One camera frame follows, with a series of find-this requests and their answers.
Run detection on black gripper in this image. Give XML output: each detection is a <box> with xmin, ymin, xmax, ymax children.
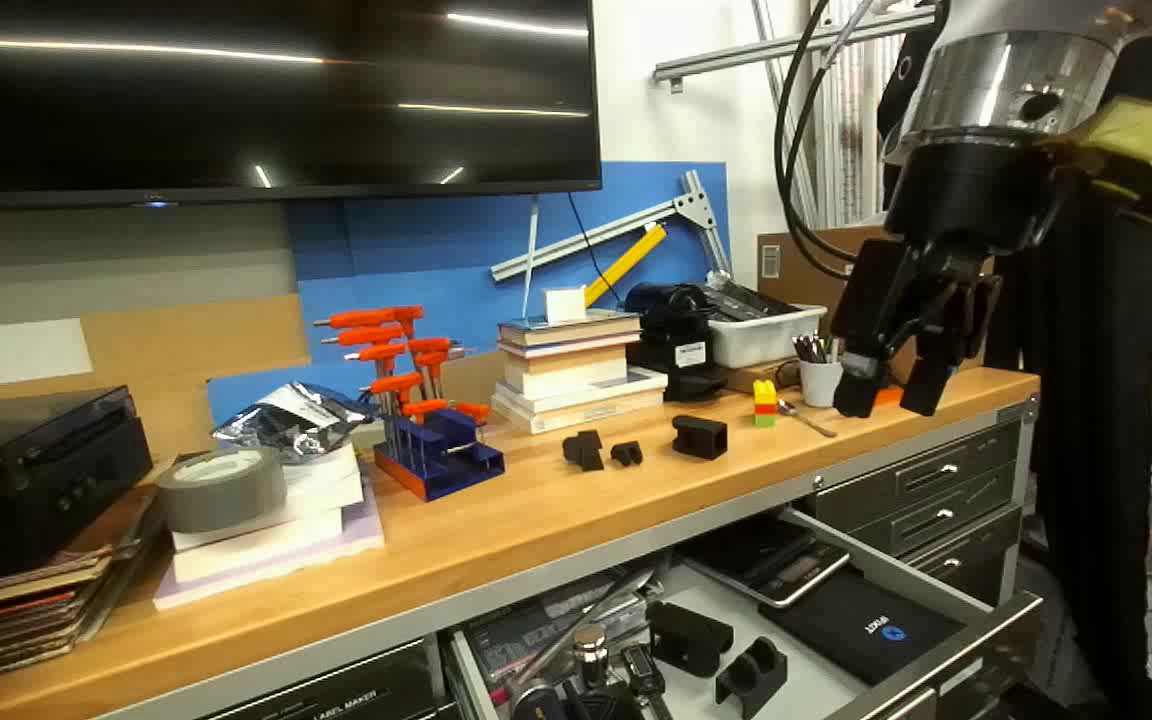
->
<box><xmin>830</xmin><ymin>136</ymin><xmax>1074</xmax><ymax>421</ymax></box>

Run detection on dark blue rotary tool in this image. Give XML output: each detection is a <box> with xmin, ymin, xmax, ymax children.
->
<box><xmin>509</xmin><ymin>623</ymin><xmax>676</xmax><ymax>720</ymax></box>

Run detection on black device on bench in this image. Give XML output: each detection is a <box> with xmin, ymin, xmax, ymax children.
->
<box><xmin>623</xmin><ymin>281</ymin><xmax>736</xmax><ymax>405</ymax></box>

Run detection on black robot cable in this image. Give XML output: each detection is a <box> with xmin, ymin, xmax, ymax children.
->
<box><xmin>773</xmin><ymin>0</ymin><xmax>881</xmax><ymax>284</ymax></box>

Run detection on wide white book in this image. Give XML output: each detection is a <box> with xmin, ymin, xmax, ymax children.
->
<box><xmin>487</xmin><ymin>362</ymin><xmax>674</xmax><ymax>440</ymax></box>

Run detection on assorted pens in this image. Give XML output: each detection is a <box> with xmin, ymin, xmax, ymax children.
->
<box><xmin>794</xmin><ymin>331</ymin><xmax>842</xmax><ymax>369</ymax></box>

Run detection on black cabinet drawer face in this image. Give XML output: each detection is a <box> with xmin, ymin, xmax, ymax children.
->
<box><xmin>201</xmin><ymin>636</ymin><xmax>454</xmax><ymax>720</ymax></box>

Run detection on silver foil bag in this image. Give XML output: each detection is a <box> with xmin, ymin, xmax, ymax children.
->
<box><xmin>210</xmin><ymin>379</ymin><xmax>385</xmax><ymax>462</ymax></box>

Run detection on black curtain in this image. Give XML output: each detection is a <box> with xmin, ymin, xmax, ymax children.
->
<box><xmin>987</xmin><ymin>30</ymin><xmax>1152</xmax><ymax>720</ymax></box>

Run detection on yellow red green toy brick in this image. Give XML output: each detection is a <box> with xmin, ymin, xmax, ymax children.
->
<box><xmin>748</xmin><ymin>375</ymin><xmax>786</xmax><ymax>433</ymax></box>

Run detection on dark cover book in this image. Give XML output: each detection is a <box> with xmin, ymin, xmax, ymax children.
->
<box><xmin>498</xmin><ymin>306</ymin><xmax>645</xmax><ymax>352</ymax></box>

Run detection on white drawer liner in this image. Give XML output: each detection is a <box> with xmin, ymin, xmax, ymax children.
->
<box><xmin>654</xmin><ymin>555</ymin><xmax>873</xmax><ymax>720</ymax></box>

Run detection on blue foam board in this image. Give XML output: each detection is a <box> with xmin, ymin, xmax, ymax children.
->
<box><xmin>206</xmin><ymin>160</ymin><xmax>736</xmax><ymax>428</ymax></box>

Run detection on grey duct tape roll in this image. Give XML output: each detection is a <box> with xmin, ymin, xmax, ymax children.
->
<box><xmin>153</xmin><ymin>444</ymin><xmax>293</xmax><ymax>540</ymax></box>

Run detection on aluminium rail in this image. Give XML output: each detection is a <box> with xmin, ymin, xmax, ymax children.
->
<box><xmin>650</xmin><ymin>4</ymin><xmax>939</xmax><ymax>94</ymax></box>

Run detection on gold camera box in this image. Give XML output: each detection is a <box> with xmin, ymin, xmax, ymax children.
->
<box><xmin>1064</xmin><ymin>93</ymin><xmax>1152</xmax><ymax>241</ymax></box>

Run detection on black equipment case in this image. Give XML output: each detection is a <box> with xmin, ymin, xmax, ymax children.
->
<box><xmin>0</xmin><ymin>383</ymin><xmax>155</xmax><ymax>592</ymax></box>

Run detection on dark grey cutout block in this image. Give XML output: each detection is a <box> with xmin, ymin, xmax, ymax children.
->
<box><xmin>645</xmin><ymin>599</ymin><xmax>736</xmax><ymax>678</ymax></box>

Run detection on black flat screen monitor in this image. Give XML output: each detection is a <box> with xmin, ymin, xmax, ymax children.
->
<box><xmin>0</xmin><ymin>0</ymin><xmax>606</xmax><ymax>212</ymax></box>

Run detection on black pronged holder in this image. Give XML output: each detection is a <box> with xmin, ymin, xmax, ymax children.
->
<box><xmin>711</xmin><ymin>632</ymin><xmax>794</xmax><ymax>720</ymax></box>

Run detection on black steel tool drawer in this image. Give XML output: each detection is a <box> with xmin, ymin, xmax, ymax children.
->
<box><xmin>439</xmin><ymin>502</ymin><xmax>1048</xmax><ymax>720</ymax></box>

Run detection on white paper sheet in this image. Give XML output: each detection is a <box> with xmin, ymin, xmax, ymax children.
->
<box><xmin>0</xmin><ymin>314</ymin><xmax>99</xmax><ymax>394</ymax></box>

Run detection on black cartridge pack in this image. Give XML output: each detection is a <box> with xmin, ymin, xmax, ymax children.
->
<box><xmin>708</xmin><ymin>281</ymin><xmax>795</xmax><ymax>325</ymax></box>

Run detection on metal spoon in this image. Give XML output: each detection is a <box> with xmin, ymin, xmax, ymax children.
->
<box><xmin>777</xmin><ymin>394</ymin><xmax>842</xmax><ymax>444</ymax></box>

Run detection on aluminium angle bracket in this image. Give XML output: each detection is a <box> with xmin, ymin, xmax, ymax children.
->
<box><xmin>487</xmin><ymin>166</ymin><xmax>736</xmax><ymax>289</ymax></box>

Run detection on stack of brown boards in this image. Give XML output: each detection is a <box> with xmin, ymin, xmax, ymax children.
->
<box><xmin>0</xmin><ymin>480</ymin><xmax>169</xmax><ymax>691</ymax></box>

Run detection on yellow spirit level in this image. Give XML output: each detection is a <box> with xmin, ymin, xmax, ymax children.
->
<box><xmin>582</xmin><ymin>218</ymin><xmax>674</xmax><ymax>313</ymax></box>

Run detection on small white box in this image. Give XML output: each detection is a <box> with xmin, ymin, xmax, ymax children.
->
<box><xmin>543</xmin><ymin>284</ymin><xmax>594</xmax><ymax>328</ymax></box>

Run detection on white vertical blinds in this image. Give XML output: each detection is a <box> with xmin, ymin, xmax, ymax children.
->
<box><xmin>808</xmin><ymin>0</ymin><xmax>904</xmax><ymax>231</ymax></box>

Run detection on white pen cup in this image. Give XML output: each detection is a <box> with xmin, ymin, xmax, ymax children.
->
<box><xmin>795</xmin><ymin>357</ymin><xmax>847</xmax><ymax>413</ymax></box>

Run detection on blue hex key stand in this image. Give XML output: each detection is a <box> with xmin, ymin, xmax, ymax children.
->
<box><xmin>373</xmin><ymin>405</ymin><xmax>509</xmax><ymax>502</ymax></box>

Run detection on black plastic bracket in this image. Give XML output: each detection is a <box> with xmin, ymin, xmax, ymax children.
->
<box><xmin>559</xmin><ymin>428</ymin><xmax>610</xmax><ymax>474</ymax></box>

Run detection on black box blue logo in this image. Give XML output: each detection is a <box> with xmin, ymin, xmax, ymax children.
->
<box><xmin>761</xmin><ymin>562</ymin><xmax>969</xmax><ymax>691</ymax></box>

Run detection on brown cardboard panel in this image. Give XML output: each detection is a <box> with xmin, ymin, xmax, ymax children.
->
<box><xmin>77</xmin><ymin>292</ymin><xmax>316</xmax><ymax>462</ymax></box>

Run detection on orange T-handle hex key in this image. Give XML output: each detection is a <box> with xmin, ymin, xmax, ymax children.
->
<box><xmin>401</xmin><ymin>394</ymin><xmax>498</xmax><ymax>428</ymax></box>
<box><xmin>313</xmin><ymin>303</ymin><xmax>427</xmax><ymax>335</ymax></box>
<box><xmin>406</xmin><ymin>331</ymin><xmax>464</xmax><ymax>369</ymax></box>
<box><xmin>332</xmin><ymin>325</ymin><xmax>409</xmax><ymax>352</ymax></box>
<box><xmin>368</xmin><ymin>369</ymin><xmax>427</xmax><ymax>399</ymax></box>
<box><xmin>355</xmin><ymin>338</ymin><xmax>415</xmax><ymax>371</ymax></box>

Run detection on grey tablet device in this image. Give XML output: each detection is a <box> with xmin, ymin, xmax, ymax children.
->
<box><xmin>682</xmin><ymin>514</ymin><xmax>856</xmax><ymax>610</ymax></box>

